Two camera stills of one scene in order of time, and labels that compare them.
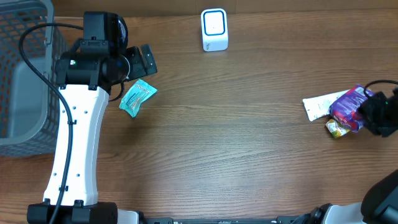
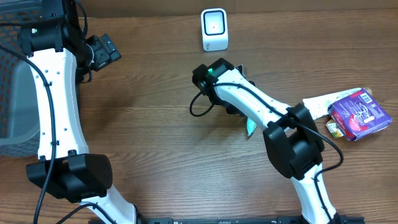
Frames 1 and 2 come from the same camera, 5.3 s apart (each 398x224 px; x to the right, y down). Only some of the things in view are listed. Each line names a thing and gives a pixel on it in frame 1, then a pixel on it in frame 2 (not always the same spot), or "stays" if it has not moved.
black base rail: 279,220 stays
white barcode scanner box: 214,29 stays
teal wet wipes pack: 131,101 → 251,126
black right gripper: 367,111 → 236,110
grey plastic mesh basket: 30,104 stays
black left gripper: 141,66 → 105,53
